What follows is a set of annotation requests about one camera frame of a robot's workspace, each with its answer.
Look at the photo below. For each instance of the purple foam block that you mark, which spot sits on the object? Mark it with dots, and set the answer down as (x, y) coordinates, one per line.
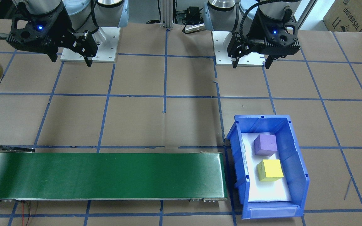
(266, 145)

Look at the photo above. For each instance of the yellow foam block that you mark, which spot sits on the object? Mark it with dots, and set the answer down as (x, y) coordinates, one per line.
(270, 170)

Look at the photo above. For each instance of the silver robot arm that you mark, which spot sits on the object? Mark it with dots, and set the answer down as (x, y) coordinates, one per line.
(222, 15)
(105, 14)

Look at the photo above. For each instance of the silver cylindrical connector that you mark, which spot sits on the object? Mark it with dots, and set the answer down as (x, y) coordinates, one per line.
(193, 28)

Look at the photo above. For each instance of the black power supply box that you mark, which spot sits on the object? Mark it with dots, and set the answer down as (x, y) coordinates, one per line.
(194, 13)

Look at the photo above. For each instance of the brown cardboard box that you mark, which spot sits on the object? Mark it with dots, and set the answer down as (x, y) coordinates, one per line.
(350, 14)

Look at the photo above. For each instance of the blue plastic storage bin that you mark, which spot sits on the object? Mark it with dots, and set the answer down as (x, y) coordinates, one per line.
(297, 175)

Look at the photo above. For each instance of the green conveyor belt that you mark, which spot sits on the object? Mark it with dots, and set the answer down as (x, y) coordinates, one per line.
(105, 175)

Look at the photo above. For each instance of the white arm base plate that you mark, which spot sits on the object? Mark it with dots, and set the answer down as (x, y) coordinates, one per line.
(105, 47)
(225, 53)

